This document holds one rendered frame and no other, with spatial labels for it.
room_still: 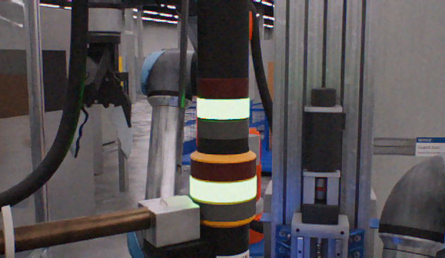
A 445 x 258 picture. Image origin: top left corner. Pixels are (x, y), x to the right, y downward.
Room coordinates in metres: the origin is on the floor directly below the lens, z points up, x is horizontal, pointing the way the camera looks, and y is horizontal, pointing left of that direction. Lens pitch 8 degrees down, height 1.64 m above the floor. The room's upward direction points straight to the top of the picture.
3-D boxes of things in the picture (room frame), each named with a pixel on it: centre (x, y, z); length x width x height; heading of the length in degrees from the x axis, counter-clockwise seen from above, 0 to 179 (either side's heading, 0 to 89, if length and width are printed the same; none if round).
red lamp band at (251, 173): (0.33, 0.00, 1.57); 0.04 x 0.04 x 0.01
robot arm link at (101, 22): (0.87, 0.21, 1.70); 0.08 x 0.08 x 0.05
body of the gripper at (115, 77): (0.88, 0.21, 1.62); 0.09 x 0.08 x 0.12; 176
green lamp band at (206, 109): (0.33, 0.00, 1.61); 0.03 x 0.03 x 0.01
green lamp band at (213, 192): (0.33, 0.00, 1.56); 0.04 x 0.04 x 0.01
